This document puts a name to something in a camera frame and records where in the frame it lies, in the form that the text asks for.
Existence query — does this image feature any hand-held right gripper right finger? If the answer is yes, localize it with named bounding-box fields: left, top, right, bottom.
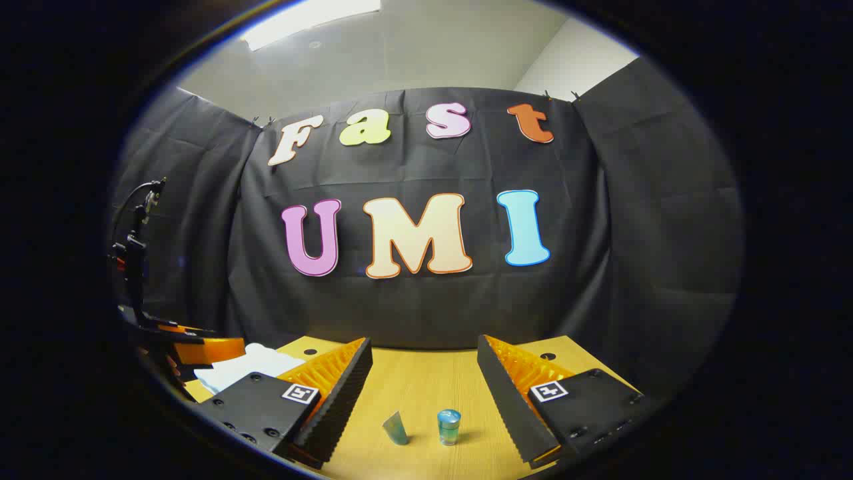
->
left=476, top=335, right=650, bottom=469

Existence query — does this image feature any black backdrop cloth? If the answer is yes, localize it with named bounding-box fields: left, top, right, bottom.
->
left=110, top=57, right=744, bottom=401

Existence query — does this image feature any pale blue suitcase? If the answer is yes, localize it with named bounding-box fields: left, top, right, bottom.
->
left=193, top=343, right=307, bottom=395

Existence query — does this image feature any blue squeeze tube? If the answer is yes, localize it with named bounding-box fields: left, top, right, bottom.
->
left=382, top=411, right=409, bottom=446

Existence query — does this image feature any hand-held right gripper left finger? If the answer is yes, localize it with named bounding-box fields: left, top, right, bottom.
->
left=193, top=337, right=374, bottom=469

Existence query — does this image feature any clear blue bottle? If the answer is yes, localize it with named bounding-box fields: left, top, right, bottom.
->
left=437, top=409, right=462, bottom=447

